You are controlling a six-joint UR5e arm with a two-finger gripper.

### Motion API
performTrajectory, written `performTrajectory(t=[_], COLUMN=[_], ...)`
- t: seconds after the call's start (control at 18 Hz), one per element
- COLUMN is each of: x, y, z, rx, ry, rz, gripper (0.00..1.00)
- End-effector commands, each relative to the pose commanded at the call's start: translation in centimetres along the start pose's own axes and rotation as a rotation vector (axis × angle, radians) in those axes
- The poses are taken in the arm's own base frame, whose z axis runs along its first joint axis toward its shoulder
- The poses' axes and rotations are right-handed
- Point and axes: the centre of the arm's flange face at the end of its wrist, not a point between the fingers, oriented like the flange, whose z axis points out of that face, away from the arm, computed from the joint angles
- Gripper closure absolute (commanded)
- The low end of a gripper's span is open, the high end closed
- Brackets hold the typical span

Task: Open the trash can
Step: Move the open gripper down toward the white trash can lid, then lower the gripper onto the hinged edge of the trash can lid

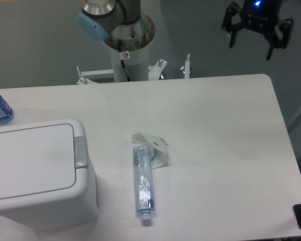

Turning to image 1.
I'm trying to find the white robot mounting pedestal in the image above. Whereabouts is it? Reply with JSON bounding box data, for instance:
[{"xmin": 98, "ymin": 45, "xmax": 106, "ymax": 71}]
[{"xmin": 77, "ymin": 47, "xmax": 168, "ymax": 85}]

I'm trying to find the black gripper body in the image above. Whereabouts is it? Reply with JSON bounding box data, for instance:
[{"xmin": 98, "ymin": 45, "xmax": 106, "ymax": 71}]
[{"xmin": 237, "ymin": 1, "xmax": 282, "ymax": 34}]

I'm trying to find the white trash can lid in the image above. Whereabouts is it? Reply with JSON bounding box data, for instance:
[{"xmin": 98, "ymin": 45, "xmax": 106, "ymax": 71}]
[{"xmin": 0, "ymin": 124, "xmax": 76, "ymax": 199}]

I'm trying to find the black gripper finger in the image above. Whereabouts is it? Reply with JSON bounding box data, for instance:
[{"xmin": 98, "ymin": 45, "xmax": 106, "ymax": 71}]
[
  {"xmin": 221, "ymin": 2, "xmax": 243, "ymax": 48},
  {"xmin": 265, "ymin": 18, "xmax": 294, "ymax": 61}
]

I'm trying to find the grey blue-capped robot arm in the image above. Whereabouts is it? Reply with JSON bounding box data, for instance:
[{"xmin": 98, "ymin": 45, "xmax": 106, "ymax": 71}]
[{"xmin": 77, "ymin": 1, "xmax": 294, "ymax": 60}]

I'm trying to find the clear plastic bottle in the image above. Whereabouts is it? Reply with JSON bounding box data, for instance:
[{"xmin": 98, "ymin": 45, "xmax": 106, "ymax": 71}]
[{"xmin": 133, "ymin": 146, "xmax": 155, "ymax": 226}]

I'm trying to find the white plastic trash can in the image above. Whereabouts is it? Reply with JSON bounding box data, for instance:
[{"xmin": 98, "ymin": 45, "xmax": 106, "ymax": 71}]
[{"xmin": 0, "ymin": 118, "xmax": 99, "ymax": 229}]

